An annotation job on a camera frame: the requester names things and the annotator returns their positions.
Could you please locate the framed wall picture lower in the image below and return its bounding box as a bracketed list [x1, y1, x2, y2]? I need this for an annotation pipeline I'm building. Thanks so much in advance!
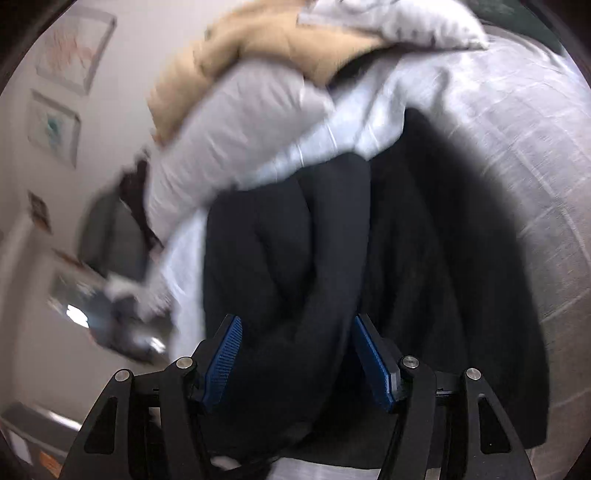
[26, 90, 81, 169]

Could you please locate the light grey checked duvet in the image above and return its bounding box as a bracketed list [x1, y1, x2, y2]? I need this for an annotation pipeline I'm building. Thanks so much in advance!
[165, 30, 590, 479]

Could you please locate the white patterned pillow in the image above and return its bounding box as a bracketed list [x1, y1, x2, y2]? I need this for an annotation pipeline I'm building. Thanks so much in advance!
[297, 0, 489, 50]

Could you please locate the green coral pattern cushion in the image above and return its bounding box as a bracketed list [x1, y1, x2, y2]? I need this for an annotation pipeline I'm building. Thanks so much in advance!
[465, 0, 563, 53]

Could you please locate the dark grey bed base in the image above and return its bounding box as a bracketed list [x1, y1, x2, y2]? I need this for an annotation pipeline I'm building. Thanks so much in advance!
[48, 272, 172, 365]

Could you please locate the dark brown plush garment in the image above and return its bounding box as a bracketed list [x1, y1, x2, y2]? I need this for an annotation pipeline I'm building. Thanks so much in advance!
[118, 153, 161, 251]

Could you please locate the tan fleece blanket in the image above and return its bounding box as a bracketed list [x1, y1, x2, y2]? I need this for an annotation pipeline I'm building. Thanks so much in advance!
[146, 0, 389, 149]

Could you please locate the large grey pillow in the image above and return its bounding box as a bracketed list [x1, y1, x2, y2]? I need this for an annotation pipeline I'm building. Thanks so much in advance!
[144, 59, 334, 241]

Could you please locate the grey padded quilt pile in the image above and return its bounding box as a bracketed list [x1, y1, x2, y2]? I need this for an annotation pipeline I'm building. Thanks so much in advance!
[76, 185, 148, 282]

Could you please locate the black quilted coat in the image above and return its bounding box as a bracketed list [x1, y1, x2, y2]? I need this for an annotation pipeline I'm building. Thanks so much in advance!
[202, 109, 549, 469]

